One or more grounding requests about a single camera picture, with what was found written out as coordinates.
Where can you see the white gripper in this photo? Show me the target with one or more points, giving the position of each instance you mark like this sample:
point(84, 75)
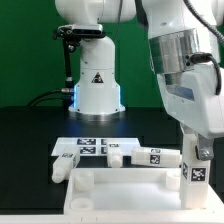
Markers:
point(191, 100)

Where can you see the white square desk top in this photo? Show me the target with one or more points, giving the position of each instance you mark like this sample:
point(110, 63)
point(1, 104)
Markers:
point(123, 189)

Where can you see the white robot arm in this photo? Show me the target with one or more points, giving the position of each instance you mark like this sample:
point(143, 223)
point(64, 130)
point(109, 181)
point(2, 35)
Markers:
point(178, 39)

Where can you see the white marker base sheet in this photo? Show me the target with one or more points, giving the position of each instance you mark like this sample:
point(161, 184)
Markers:
point(95, 146)

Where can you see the black camera on stand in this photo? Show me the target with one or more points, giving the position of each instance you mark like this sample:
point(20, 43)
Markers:
point(71, 36)

